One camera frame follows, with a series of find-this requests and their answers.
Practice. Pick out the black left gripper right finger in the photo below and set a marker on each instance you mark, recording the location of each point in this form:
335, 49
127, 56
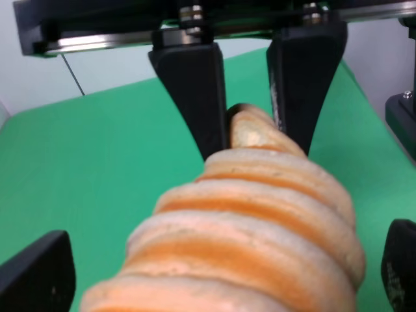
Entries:
398, 265

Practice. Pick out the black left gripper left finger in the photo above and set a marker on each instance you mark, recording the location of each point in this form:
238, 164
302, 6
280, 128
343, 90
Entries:
41, 277

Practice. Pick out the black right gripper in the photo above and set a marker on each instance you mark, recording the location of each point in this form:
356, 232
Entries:
192, 75

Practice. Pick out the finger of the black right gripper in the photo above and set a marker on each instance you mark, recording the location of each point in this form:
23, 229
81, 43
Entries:
301, 63

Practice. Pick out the orange spiral bread loaf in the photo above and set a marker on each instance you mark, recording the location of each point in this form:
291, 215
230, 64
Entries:
263, 228

